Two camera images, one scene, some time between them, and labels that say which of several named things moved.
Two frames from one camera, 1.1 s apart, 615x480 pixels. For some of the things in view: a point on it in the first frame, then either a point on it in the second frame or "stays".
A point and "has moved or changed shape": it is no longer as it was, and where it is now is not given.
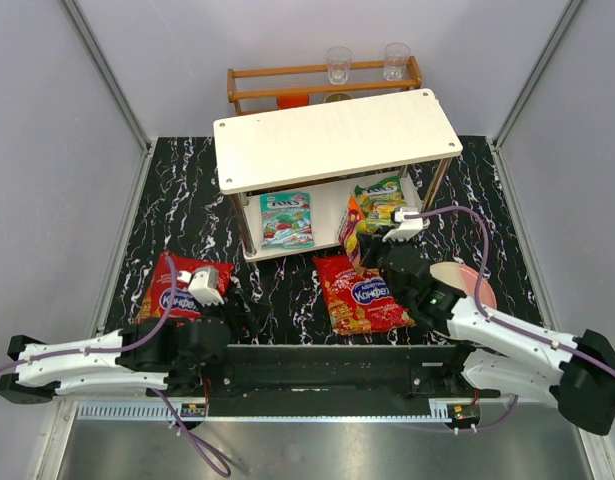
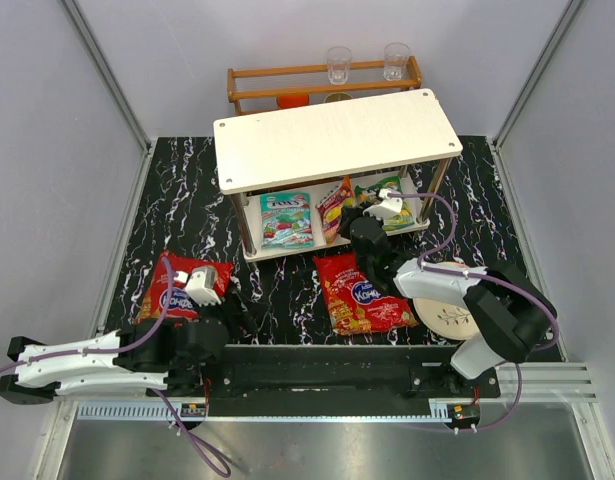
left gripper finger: x=257 y=315 -> x=251 y=326
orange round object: x=290 y=101 stays
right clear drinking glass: x=396 y=56 stays
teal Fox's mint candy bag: x=286 y=220 stays
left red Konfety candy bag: x=156 y=299 stays
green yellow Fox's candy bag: x=378 y=201 stays
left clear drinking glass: x=338 y=64 stays
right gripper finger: x=373 y=249 -> x=347 y=215
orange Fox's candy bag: x=349 y=234 has moved or changed shape
